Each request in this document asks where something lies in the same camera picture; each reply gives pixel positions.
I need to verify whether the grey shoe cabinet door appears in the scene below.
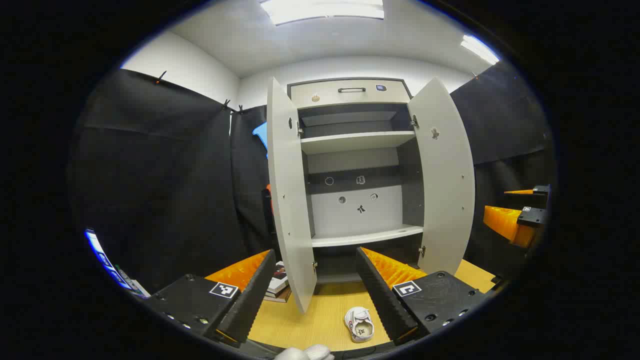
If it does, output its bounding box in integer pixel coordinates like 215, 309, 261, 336
407, 76, 476, 276
266, 76, 318, 314

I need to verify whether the white shoe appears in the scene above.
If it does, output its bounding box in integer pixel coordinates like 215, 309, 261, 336
344, 306, 375, 343

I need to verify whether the small ceiling light panel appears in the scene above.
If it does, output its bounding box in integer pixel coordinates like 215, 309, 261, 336
460, 35, 500, 66

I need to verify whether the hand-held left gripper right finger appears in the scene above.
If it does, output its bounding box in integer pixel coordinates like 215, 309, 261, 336
356, 246, 493, 346

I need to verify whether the blue printed banner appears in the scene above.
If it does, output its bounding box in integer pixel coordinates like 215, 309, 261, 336
84, 228, 151, 299

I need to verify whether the grey cabinet drawer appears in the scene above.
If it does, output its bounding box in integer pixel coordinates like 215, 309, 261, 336
289, 79, 412, 108

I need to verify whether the grey shoe cabinet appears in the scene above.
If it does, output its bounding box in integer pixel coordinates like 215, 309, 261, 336
287, 77, 426, 286

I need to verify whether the large ceiling light panel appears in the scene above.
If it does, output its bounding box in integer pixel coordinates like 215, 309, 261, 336
260, 0, 385, 26

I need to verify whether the stack of magazines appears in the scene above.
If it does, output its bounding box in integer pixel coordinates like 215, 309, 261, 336
264, 261, 292, 303

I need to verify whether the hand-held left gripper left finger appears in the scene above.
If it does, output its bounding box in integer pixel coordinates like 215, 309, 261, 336
142, 249, 277, 348

